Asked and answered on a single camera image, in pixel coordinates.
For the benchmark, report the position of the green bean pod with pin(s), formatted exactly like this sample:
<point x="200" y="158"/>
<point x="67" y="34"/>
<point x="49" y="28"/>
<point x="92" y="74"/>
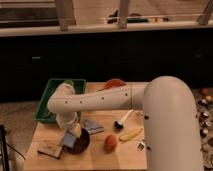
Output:
<point x="47" y="115"/>

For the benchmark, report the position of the orange bowl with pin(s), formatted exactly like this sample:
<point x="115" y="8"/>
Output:
<point x="112" y="83"/>

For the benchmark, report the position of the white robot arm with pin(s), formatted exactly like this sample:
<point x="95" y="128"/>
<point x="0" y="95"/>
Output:
<point x="171" y="124"/>

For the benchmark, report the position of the blue sponge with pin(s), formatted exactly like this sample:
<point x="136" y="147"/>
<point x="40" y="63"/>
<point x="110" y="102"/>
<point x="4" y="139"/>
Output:
<point x="68" y="140"/>

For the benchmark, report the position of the yellow banana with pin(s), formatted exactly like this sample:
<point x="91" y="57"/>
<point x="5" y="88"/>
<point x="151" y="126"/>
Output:
<point x="130" y="134"/>

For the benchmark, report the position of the green plastic tray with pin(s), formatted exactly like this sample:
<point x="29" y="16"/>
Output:
<point x="52" y="84"/>

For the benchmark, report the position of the wooden block eraser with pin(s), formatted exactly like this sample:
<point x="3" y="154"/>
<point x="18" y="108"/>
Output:
<point x="49" y="149"/>

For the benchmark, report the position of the orange fruit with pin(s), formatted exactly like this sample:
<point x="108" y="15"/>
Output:
<point x="110" y="143"/>

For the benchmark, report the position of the light green cup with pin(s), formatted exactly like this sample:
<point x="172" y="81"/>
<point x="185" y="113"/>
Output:
<point x="69" y="82"/>

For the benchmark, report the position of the purple bowl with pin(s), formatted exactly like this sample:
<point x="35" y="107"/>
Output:
<point x="81" y="143"/>

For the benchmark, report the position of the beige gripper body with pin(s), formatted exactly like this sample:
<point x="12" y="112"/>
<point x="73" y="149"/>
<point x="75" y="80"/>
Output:
<point x="76" y="130"/>

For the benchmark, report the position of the grey folded cloth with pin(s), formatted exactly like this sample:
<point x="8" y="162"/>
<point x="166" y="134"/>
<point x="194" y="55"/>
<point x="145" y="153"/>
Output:
<point x="92" y="127"/>

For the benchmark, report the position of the silver fork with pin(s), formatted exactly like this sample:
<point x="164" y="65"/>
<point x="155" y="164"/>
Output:
<point x="141" y="145"/>

